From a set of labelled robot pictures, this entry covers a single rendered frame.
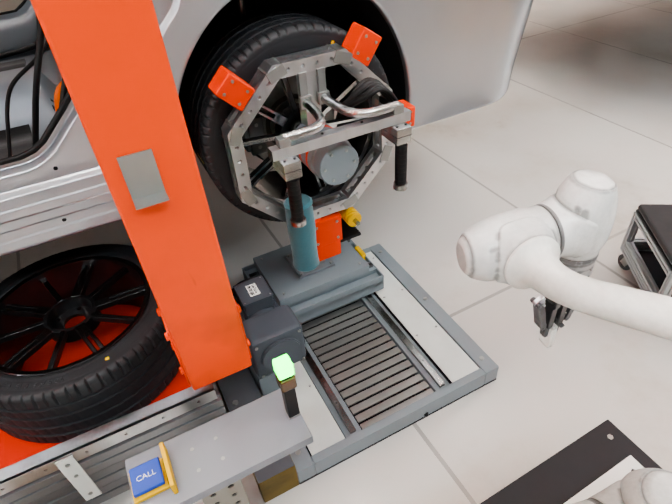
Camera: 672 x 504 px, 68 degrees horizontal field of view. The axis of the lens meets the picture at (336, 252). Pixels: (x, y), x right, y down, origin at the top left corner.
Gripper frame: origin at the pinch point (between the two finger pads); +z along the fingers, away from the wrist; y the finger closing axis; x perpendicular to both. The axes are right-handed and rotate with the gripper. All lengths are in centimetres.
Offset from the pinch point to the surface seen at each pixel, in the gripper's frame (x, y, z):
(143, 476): 15, -95, 18
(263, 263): 106, -48, 47
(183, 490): 10, -87, 21
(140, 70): 33, -65, -64
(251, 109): 78, -43, -32
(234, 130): 77, -49, -28
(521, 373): 30, 27, 72
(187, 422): 38, -87, 37
